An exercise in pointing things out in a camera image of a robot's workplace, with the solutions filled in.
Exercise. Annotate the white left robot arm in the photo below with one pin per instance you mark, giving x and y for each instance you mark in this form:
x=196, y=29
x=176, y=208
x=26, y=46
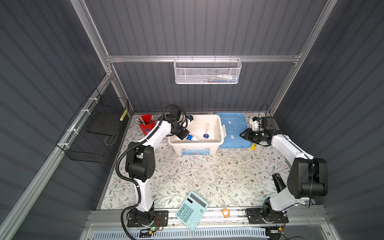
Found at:
x=137, y=163

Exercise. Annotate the white wire mesh basket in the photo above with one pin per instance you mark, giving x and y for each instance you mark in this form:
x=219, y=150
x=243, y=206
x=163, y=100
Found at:
x=207, y=71

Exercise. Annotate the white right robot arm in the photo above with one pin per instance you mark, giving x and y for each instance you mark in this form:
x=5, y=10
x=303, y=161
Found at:
x=308, y=177

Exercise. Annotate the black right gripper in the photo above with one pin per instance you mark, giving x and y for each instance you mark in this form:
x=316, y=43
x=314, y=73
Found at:
x=247, y=136

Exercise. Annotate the white blue labelled bottle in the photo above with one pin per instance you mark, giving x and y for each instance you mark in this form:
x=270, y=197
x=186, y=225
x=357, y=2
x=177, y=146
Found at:
x=192, y=138

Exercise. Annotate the red ribbed plastic cup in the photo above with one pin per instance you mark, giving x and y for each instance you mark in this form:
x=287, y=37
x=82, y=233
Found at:
x=146, y=123

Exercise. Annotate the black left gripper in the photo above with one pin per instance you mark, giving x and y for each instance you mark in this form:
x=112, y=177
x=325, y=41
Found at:
x=184, y=132

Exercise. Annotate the black stapler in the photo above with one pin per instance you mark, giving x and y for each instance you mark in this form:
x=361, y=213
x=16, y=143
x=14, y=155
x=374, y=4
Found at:
x=279, y=183

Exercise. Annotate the beige plastic storage bin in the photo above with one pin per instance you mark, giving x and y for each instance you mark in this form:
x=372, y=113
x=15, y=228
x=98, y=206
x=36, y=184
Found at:
x=204, y=147

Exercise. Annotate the small blue-based flask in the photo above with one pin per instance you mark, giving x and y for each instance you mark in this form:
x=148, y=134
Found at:
x=206, y=134

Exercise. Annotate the teal desk calculator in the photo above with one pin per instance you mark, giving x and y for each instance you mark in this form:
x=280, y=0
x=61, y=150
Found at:
x=192, y=210

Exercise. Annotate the yellow capped tube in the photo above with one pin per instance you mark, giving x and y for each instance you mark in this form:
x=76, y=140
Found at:
x=253, y=147

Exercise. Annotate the blue plastic bin lid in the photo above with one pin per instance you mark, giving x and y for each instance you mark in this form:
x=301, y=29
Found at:
x=235, y=124

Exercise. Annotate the black wire wall basket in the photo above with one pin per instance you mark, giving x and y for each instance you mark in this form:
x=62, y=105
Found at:
x=97, y=131

